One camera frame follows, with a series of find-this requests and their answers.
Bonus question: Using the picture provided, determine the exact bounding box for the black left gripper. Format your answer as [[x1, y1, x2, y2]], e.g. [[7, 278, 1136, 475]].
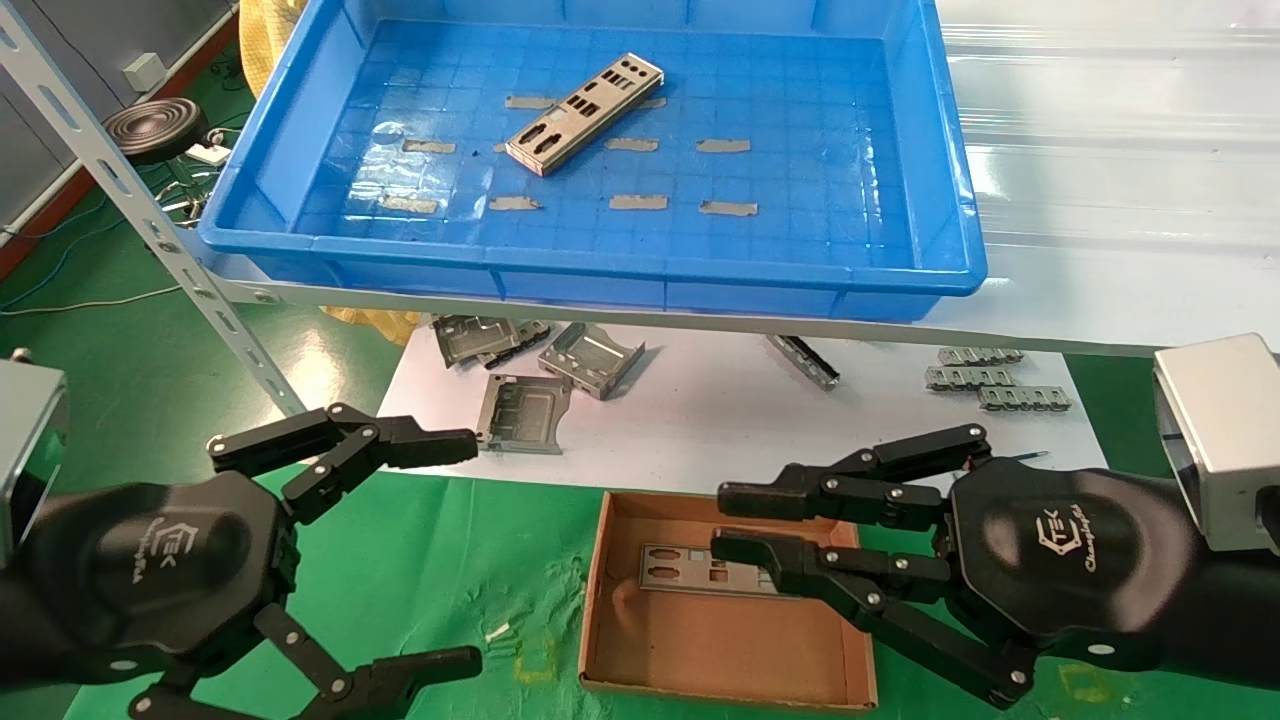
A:
[[0, 470, 484, 720]]

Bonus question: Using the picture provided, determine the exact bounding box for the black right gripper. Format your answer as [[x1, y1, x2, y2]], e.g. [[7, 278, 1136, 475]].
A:
[[711, 424, 1280, 710]]

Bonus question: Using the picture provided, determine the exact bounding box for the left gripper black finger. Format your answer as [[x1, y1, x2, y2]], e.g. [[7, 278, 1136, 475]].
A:
[[207, 402, 480, 527]]

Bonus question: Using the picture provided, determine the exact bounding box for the silver perforated shield plate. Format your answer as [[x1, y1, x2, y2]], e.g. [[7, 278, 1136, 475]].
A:
[[505, 53, 666, 177], [640, 543, 801, 601]]

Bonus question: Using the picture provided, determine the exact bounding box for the shallow cardboard box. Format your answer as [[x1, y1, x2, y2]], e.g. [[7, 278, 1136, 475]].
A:
[[578, 490, 879, 713]]

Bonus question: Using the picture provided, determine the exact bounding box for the blue plastic tray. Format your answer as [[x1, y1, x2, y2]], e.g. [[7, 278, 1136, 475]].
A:
[[197, 0, 989, 323]]

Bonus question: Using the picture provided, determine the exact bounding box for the green table cloth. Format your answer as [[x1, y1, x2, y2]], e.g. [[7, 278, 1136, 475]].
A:
[[60, 462, 1280, 720]]

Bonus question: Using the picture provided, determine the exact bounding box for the long slotted metal strip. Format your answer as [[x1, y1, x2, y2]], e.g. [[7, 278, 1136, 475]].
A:
[[765, 334, 841, 392]]

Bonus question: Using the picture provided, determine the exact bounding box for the open grey metal cage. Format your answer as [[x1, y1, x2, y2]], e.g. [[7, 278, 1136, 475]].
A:
[[538, 321, 647, 401]]

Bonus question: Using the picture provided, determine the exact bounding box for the white flat base board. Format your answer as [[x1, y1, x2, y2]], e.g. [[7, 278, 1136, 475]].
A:
[[378, 318, 1109, 496]]

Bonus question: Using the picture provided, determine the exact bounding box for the black round stool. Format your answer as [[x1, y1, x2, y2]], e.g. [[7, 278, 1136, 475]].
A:
[[103, 97, 216, 216]]

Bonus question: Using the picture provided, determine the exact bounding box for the flat grey metal frame plate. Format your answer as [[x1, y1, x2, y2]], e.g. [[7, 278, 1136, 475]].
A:
[[474, 374, 574, 457]]

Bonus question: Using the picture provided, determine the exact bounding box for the bent grey metal bracket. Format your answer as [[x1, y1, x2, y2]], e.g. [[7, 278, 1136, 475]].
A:
[[432, 314, 551, 369]]

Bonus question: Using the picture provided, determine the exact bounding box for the white floor cable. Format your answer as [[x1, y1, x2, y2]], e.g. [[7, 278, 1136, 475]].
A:
[[0, 285, 183, 319]]

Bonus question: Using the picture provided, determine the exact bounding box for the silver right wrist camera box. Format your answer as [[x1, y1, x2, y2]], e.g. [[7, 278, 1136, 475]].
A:
[[1152, 333, 1280, 554]]

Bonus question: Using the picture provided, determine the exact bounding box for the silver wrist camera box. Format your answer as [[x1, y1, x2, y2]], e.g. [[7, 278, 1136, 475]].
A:
[[1152, 333, 1280, 554], [0, 350, 69, 566]]

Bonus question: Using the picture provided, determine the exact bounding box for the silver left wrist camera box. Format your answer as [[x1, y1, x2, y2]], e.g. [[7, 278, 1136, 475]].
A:
[[0, 350, 69, 566]]

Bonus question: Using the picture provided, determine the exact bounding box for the grey perforated shelf post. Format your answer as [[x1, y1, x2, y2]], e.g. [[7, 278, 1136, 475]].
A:
[[0, 0, 306, 419]]

